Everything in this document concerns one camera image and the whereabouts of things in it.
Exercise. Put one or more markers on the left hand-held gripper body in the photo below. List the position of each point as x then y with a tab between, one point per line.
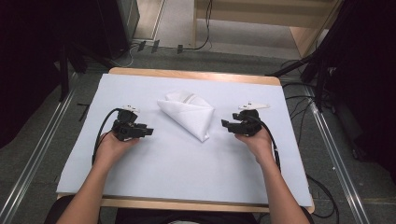
126	127

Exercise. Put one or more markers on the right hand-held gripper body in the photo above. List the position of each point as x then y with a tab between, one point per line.
249	123

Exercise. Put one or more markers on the white mesh laundry bag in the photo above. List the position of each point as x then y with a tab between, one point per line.
190	113

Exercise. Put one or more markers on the person's right hand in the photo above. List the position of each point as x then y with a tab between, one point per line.
257	144

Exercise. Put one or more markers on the person's left hand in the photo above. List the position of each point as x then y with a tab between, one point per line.
113	149

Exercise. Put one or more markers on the white table sheet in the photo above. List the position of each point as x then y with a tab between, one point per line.
174	168

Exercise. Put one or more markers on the wooden table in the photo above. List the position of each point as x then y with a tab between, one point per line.
193	74

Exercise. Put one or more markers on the black stand leg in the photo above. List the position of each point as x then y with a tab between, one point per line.
64	77

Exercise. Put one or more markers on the person's dark clothing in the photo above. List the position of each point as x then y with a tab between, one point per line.
186	217

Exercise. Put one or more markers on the light wooden shelf unit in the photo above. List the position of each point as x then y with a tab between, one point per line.
264	15

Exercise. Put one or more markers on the person's dark trouser knee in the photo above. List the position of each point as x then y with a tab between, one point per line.
59	211

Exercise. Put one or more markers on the black curtain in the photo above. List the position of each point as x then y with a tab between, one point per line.
28	62
367	77

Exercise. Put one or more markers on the metal floor rail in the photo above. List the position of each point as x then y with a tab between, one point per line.
334	155
34	155

